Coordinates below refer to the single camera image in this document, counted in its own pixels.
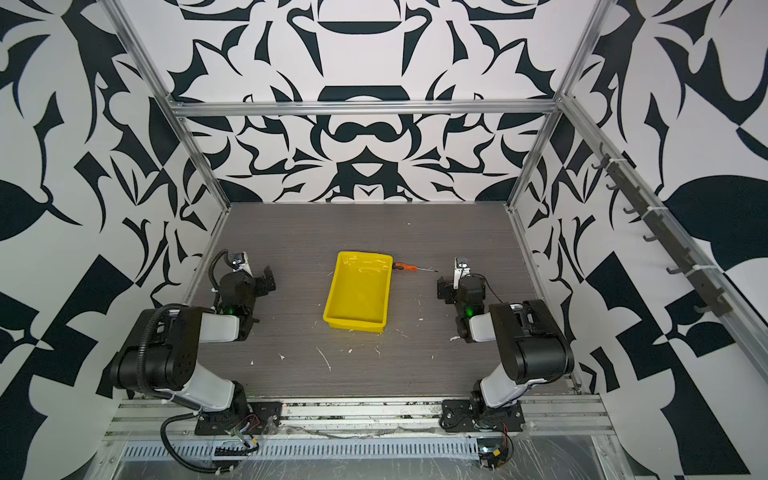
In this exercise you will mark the aluminium front rail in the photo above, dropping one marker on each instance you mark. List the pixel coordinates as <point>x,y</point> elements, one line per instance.
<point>582,415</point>

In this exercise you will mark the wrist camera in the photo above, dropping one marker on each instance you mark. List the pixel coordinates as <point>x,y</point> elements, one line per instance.
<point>239,261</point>
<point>461,269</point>

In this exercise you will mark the white slotted cable duct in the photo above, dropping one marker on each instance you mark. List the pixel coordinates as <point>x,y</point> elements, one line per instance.
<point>335,449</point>

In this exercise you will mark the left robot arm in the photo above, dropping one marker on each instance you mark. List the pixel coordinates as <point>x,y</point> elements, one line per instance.
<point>160,356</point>

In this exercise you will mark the orange handled screwdriver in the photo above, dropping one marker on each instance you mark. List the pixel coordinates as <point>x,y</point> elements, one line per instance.
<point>411,268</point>

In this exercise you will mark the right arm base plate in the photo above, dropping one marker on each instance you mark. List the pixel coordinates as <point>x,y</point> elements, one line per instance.
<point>463,416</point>

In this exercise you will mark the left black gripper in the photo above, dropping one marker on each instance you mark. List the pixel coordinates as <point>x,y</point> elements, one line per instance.
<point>261,284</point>

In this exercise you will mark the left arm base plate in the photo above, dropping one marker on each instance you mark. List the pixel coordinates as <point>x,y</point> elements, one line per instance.
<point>255,419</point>

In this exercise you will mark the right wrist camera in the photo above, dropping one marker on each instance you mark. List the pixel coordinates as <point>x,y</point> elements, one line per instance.
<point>461,269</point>

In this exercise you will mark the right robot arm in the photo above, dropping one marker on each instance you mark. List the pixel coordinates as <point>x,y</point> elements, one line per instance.
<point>532,348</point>

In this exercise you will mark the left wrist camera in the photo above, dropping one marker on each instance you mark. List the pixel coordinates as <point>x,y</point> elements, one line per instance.
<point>239,261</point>

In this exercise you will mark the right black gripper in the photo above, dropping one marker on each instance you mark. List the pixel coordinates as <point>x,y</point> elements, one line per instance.
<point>447,291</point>

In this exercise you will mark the yellow plastic bin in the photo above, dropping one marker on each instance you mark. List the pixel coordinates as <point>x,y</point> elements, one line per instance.
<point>359,293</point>

